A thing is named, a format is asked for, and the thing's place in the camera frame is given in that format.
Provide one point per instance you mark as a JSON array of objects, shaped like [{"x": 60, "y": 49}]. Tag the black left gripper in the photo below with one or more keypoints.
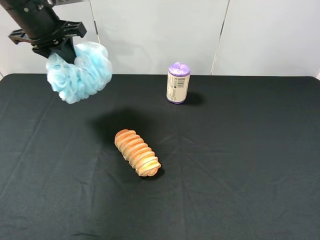
[{"x": 59, "y": 41}]

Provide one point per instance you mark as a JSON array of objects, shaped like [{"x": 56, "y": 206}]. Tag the light blue bath loofah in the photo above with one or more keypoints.
[{"x": 89, "y": 73}]

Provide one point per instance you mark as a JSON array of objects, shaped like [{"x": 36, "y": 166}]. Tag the black tablecloth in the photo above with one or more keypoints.
[{"x": 240, "y": 160}]

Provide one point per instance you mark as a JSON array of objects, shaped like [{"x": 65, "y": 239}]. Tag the purple capped cylindrical roll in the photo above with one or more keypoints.
[{"x": 178, "y": 78}]

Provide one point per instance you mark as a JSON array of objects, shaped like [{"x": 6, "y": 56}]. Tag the sliced bread loaf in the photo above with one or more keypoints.
[{"x": 137, "y": 153}]

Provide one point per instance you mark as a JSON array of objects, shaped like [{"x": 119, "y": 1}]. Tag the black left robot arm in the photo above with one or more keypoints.
[{"x": 41, "y": 27}]

